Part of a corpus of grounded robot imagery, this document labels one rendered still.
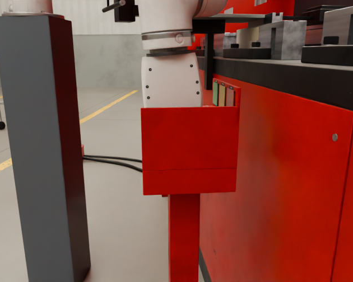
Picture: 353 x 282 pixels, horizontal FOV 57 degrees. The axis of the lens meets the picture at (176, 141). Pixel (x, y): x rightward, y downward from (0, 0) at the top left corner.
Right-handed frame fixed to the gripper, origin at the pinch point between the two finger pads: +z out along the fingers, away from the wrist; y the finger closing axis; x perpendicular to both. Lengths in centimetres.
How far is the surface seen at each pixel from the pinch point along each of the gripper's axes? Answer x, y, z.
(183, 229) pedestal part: -2.0, 0.0, 19.0
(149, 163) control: 4.9, 5.1, 2.0
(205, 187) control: 5.0, -3.9, 7.4
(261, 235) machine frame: -2.4, -16.0, 22.9
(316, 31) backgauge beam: -57, -55, -17
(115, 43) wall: -795, 75, -38
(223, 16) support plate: -42, -20, -23
